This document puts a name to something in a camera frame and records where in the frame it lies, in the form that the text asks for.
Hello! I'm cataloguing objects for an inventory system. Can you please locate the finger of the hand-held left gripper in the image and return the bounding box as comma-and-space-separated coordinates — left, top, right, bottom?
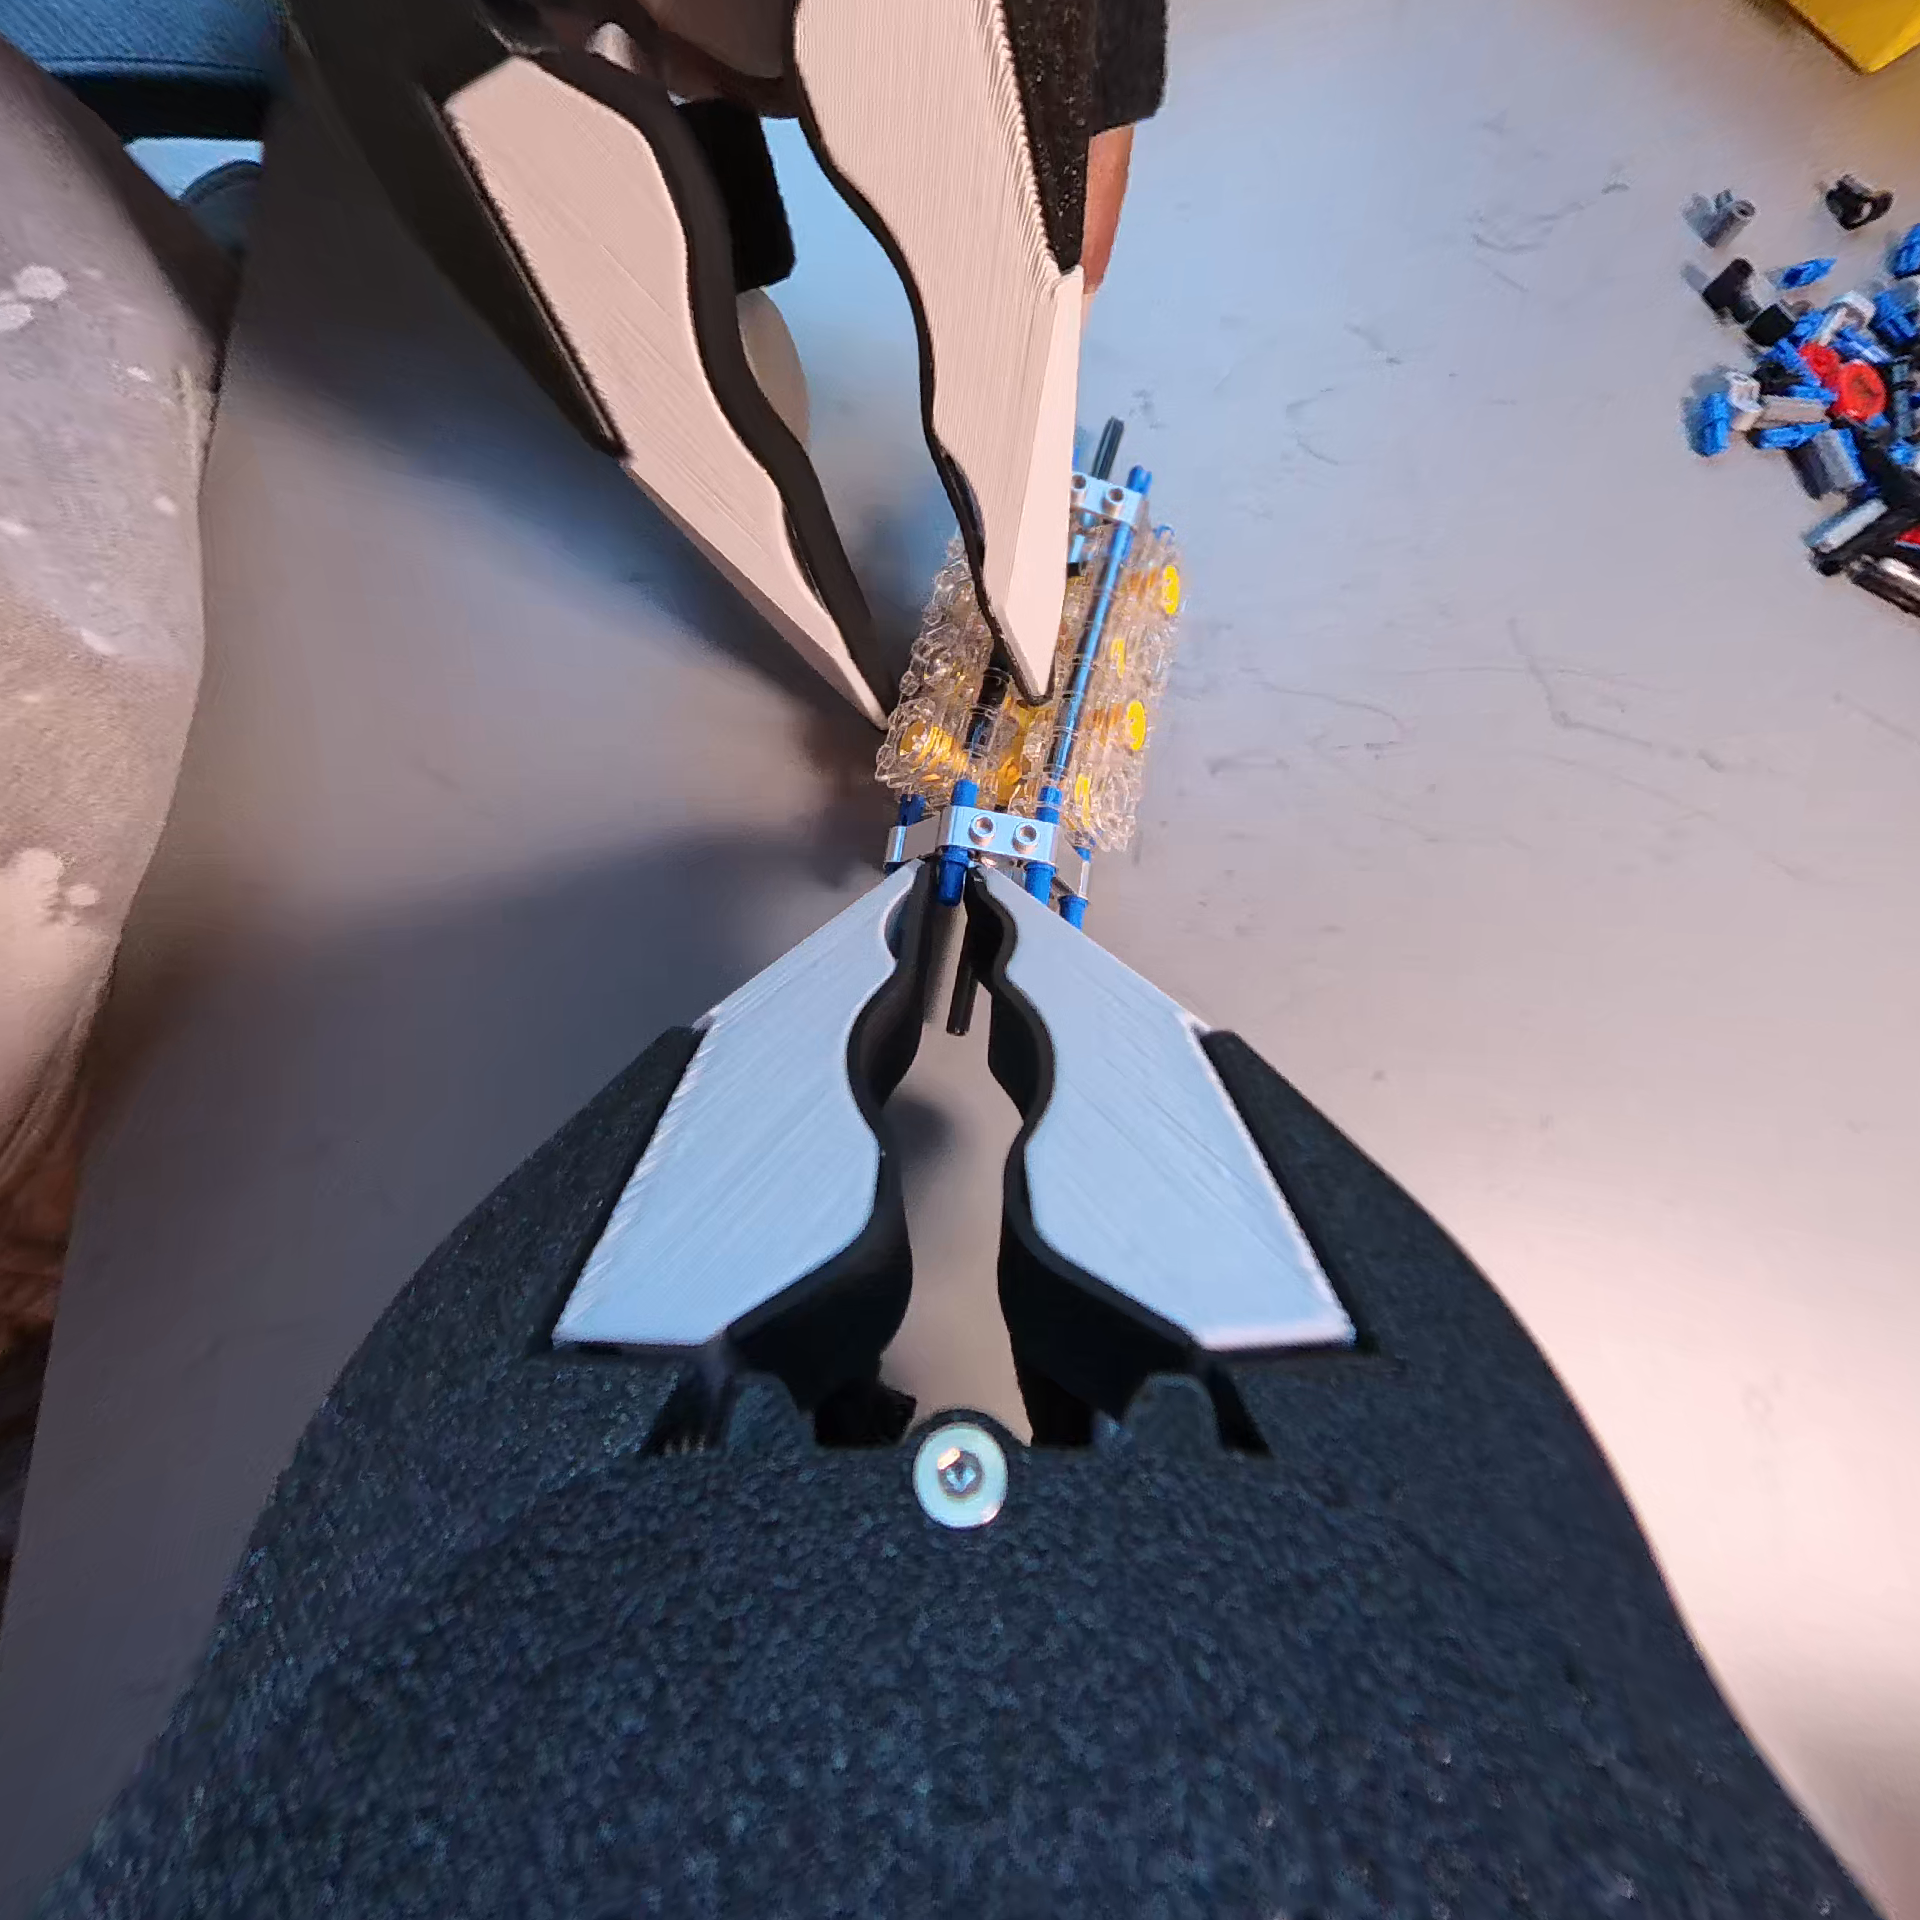
441, 57, 904, 736
791, 0, 1089, 705

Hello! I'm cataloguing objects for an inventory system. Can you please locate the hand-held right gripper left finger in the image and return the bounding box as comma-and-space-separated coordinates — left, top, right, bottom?
552, 865, 939, 1356

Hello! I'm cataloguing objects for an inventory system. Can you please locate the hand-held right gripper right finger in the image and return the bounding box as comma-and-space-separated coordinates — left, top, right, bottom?
960, 870, 1359, 1356

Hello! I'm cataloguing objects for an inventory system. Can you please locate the grey perforated toy plate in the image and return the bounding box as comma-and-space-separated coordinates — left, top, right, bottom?
885, 803, 1089, 917

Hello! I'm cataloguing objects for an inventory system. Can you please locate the clear toy brick engine model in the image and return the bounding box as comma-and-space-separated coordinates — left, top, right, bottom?
874, 421, 1186, 1039

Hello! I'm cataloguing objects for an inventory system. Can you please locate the grey desk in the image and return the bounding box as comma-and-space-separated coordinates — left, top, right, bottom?
0, 0, 1920, 1920

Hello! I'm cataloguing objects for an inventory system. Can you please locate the person's left hand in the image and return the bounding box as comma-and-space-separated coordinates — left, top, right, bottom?
1079, 0, 1173, 296

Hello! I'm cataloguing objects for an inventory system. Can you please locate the person in grey hoodie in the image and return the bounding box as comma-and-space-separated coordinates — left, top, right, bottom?
0, 36, 243, 1353

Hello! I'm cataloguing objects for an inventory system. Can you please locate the pile of mixed toy parts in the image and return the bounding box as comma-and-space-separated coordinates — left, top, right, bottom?
1681, 224, 1920, 616

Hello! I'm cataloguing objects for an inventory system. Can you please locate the yellow bin with black parts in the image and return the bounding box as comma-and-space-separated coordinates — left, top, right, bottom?
1783, 0, 1920, 73

